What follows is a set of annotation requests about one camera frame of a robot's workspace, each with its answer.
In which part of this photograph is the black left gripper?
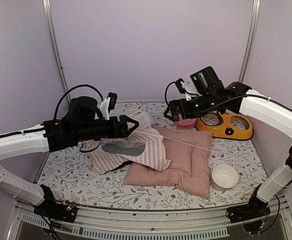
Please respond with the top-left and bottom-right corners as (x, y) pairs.
(75, 113), (139, 142)

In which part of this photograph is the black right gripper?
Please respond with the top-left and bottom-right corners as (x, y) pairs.
(163, 92), (218, 122)

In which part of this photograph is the white tent pole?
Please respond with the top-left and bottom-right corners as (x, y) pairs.
(164, 136), (211, 152)

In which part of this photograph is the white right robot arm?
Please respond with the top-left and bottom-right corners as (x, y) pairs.
(164, 66), (292, 218)

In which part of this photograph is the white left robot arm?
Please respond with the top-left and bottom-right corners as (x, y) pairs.
(0, 92), (139, 217)

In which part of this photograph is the cream pet bowl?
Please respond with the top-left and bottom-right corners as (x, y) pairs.
(125, 109), (138, 116)

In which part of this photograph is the pink round pet bowl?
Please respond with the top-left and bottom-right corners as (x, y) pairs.
(174, 119), (196, 130)

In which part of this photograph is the yellow double bowl stand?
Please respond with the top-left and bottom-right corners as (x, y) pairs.
(195, 111), (253, 141)

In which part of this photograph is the pink gingham cushion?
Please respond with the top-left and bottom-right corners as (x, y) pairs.
(124, 126), (212, 199)

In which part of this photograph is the floral tablecloth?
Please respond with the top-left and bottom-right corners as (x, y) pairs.
(34, 101), (271, 210)

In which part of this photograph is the white ceramic bowl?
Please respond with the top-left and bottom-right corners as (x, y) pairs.
(211, 164), (239, 191)

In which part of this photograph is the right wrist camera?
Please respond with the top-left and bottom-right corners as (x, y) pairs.
(175, 78), (199, 101)

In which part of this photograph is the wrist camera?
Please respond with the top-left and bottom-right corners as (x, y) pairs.
(175, 78), (199, 101)
(100, 92), (118, 120)

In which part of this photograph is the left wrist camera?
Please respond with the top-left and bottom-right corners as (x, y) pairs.
(100, 92), (118, 120)

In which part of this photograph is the right aluminium corner post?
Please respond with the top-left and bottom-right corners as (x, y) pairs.
(238, 0), (261, 83)

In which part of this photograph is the aluminium corner post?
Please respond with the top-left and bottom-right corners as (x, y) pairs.
(42, 0), (69, 93)
(238, 0), (261, 83)

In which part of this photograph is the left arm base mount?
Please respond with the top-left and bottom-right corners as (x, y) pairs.
(34, 199), (78, 223)

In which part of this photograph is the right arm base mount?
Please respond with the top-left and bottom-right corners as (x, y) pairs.
(225, 203), (270, 223)

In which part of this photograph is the left aluminium corner post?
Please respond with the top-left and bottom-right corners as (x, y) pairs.
(42, 0), (69, 93)

